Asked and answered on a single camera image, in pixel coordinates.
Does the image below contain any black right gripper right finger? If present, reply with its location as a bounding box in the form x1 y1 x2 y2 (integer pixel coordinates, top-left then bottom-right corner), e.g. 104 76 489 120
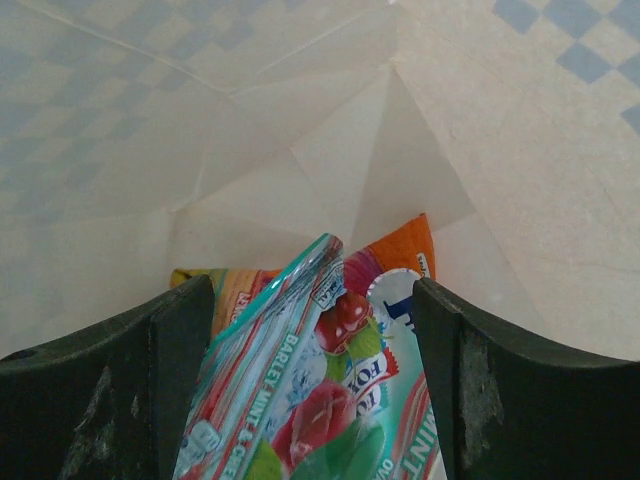
412 278 639 479

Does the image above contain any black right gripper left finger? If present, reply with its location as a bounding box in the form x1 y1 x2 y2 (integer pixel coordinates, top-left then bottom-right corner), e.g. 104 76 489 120
1 275 215 479

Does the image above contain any orange fox's candy bag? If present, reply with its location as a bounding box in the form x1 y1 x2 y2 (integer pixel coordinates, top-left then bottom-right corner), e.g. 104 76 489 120
169 213 436 335

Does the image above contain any green fox's candy bag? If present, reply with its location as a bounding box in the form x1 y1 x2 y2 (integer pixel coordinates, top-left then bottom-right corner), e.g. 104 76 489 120
174 236 439 479

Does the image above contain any blue checkered paper bag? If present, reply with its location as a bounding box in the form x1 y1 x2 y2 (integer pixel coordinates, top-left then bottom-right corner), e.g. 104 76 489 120
1 1 639 359

